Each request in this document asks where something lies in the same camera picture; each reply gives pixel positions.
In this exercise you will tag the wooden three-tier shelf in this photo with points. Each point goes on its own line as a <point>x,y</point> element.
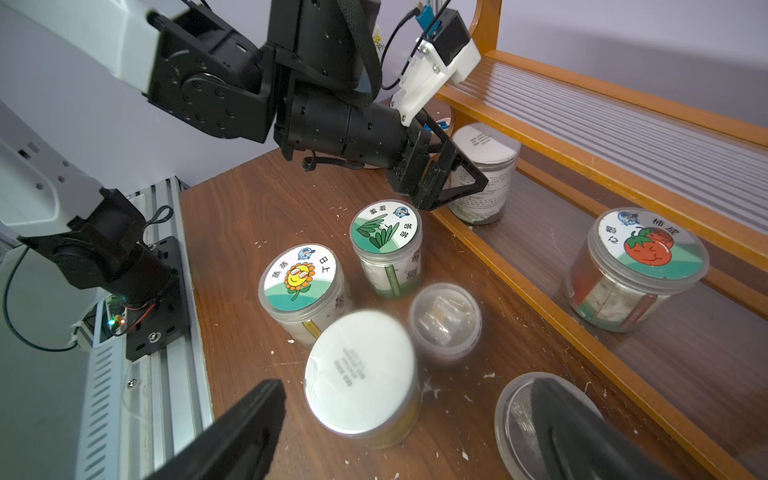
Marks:
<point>689,386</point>

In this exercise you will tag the aluminium front rail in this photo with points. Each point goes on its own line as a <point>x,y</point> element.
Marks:
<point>138,414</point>

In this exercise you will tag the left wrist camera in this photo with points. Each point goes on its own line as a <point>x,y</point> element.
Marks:
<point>444,52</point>

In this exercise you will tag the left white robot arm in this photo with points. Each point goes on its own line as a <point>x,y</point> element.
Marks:
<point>193,66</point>

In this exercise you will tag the white lid green label jar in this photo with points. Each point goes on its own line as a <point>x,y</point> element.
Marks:
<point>361,380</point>

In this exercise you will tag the small clear tub brown contents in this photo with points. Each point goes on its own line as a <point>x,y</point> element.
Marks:
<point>514,429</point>

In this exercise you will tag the mimosa leaf label seed jar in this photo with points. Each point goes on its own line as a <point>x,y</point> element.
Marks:
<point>387,238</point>

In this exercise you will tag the left controller board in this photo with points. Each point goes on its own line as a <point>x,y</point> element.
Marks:
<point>114,322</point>

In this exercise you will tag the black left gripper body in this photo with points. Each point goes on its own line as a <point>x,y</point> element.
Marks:
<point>314,119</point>

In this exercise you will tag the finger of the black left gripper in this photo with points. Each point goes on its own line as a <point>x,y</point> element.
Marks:
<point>441,135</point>
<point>450,176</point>

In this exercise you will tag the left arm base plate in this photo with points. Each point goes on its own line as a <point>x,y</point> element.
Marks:
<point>158,311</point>

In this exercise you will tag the small clear tub red contents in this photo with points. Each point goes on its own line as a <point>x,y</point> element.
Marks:
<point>445,323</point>

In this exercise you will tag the sunflower label seed jar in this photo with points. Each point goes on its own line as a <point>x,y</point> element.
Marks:
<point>305,290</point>

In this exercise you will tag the white lid jar bottom shelf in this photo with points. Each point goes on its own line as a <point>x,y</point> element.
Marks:
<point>495,155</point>

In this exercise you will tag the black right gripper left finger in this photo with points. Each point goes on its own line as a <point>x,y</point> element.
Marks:
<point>241,444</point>

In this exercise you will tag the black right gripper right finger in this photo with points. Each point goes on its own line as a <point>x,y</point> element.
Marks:
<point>576,443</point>

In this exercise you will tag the tomato label seed jar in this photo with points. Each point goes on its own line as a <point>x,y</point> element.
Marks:
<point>633,261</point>

